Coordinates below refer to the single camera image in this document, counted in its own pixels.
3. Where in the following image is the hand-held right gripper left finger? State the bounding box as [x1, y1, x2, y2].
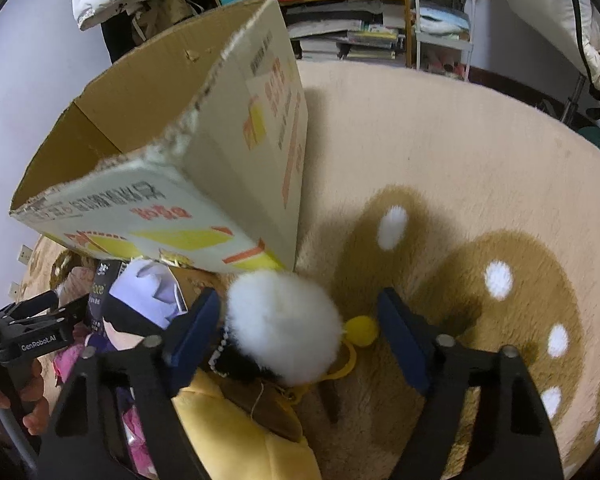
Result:
[40, 287, 222, 480]

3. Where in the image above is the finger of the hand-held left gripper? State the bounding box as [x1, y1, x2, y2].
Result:
[0, 291, 61, 322]
[10, 296, 92, 336]

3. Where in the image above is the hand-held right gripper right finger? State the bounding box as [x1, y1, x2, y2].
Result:
[377, 287, 566, 480]

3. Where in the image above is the purple haired plush doll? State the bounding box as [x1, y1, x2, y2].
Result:
[102, 259, 190, 352]

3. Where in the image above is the white fluffy plush toy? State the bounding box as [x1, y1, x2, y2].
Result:
[209, 269, 345, 387]

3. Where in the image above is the yellow cloth plush toy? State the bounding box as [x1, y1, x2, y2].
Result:
[172, 367, 323, 480]

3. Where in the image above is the pink plush bear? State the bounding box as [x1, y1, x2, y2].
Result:
[54, 345, 158, 478]

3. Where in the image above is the cardboard box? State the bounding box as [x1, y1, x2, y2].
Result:
[9, 0, 309, 275]

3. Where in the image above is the person's left hand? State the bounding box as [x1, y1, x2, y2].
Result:
[0, 359, 51, 436]

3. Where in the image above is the black printed packet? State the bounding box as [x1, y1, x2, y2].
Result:
[86, 260, 125, 337]

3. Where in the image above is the yellow ball keyring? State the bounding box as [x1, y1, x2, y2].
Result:
[300, 315, 381, 401]

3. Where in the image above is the beige rug with brown pattern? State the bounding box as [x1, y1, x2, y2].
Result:
[20, 60, 600, 480]

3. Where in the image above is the black hanging garment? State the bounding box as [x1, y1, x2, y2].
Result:
[101, 9, 148, 65]

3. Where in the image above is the metal light stand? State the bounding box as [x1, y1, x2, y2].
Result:
[560, 72, 600, 128]

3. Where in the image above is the white trolley cart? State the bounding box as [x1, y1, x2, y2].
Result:
[409, 0, 479, 82]

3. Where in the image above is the stack of books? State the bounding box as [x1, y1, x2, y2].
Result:
[285, 7, 407, 62]

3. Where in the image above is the blue and white cushion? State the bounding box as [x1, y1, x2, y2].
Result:
[414, 2, 472, 37]

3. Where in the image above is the beige hanging garment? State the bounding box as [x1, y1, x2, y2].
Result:
[130, 0, 217, 47]

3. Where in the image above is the wooden shelf rack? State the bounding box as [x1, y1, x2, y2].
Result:
[275, 0, 415, 68]

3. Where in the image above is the white fabric softbox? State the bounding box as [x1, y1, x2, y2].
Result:
[495, 0, 600, 107]

